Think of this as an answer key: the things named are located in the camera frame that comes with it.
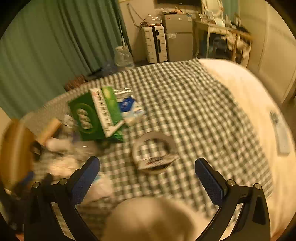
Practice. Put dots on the white tape roll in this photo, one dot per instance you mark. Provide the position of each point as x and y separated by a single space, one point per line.
138 143

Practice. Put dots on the blue and white packet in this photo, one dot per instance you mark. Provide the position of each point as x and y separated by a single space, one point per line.
127 104

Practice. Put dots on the white figurine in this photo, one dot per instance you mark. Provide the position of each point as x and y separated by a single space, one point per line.
56 144

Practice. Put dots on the white suitcase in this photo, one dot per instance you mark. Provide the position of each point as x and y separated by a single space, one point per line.
152 44

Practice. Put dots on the wide green curtain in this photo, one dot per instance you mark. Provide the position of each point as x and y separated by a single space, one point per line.
57 34

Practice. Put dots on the cardboard box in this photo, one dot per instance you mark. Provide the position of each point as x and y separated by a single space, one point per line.
13 155

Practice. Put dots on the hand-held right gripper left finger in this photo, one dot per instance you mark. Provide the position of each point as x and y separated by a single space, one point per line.
86 176

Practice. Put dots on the white clothes pile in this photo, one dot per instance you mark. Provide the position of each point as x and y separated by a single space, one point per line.
238 45

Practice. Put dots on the white plastic bag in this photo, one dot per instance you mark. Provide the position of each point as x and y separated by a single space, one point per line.
101 186

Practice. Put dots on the grey mini fridge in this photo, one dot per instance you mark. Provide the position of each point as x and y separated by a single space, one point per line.
178 37

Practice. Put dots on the green checkered blanket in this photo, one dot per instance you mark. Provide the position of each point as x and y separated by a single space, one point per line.
185 104

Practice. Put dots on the white remote control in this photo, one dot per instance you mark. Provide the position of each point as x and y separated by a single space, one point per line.
283 139

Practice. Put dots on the green and white box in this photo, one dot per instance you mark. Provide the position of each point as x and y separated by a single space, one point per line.
85 115

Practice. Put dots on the wooden block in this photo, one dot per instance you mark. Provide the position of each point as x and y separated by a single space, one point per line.
48 132

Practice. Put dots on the white oval mirror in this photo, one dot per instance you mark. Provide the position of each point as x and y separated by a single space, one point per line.
211 7

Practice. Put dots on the white duvet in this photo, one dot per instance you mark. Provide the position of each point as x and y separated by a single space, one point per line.
242 92

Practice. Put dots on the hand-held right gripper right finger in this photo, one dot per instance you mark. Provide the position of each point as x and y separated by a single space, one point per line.
208 180

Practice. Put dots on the large clear water bottle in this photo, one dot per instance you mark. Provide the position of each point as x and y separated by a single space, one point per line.
123 56

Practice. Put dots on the black television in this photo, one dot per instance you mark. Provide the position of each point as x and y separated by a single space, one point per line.
178 2

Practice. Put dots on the person's leg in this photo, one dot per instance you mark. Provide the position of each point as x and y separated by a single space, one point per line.
148 220

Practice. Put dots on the white wooden desk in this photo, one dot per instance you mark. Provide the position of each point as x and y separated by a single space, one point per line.
219 29

